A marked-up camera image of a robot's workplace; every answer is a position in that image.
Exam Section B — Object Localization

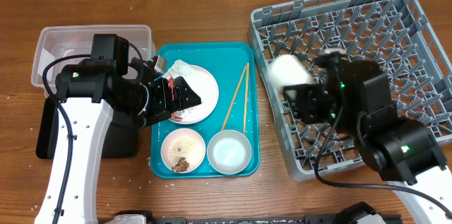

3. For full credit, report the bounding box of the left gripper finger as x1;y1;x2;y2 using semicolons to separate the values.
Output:
153;78;172;114
172;76;201;111

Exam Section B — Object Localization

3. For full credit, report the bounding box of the small pink bowl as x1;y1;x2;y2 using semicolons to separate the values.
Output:
160;128;206;174

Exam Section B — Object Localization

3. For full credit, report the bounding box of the white paper cup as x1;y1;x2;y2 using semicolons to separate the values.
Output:
267;54;314;93

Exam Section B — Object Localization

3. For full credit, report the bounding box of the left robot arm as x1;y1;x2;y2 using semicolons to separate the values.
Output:
35;34;201;223

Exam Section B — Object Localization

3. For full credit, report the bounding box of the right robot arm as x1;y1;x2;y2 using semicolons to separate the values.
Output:
283;60;451;223

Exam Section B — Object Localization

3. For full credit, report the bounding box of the grey dishwasher rack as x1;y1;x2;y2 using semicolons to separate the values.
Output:
248;0;451;182

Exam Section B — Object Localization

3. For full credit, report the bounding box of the red snack wrapper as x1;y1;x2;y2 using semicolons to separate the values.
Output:
168;76;188;121

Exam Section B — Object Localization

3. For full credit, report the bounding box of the large white plate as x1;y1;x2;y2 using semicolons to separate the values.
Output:
169;65;219;125

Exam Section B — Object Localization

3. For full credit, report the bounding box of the crumpled white napkin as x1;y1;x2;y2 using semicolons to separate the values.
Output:
168;59;198;82

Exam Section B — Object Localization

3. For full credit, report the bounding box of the left wooden chopstick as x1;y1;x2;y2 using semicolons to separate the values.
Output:
220;64;248;131

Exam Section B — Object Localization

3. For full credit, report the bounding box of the wooden chopstick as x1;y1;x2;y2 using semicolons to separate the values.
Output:
243;63;249;135
220;64;248;131

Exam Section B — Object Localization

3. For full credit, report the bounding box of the black plastic tray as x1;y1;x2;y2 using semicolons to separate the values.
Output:
35;98;139;159

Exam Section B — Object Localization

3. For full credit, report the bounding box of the teal serving tray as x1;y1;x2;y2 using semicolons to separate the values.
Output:
150;42;261;179

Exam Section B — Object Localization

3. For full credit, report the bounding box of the brown food scrap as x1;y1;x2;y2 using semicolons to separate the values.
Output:
172;158;189;173

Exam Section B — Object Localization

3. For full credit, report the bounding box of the grey metal bowl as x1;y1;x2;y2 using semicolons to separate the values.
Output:
206;130;252;175

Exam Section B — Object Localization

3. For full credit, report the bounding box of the right wooden chopstick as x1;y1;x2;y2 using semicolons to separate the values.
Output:
243;63;249;135

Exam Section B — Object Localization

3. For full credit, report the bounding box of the clear plastic bin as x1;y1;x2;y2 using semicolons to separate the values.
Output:
30;25;155;88

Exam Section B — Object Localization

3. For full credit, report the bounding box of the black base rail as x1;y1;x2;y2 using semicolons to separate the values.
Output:
107;201;403;224

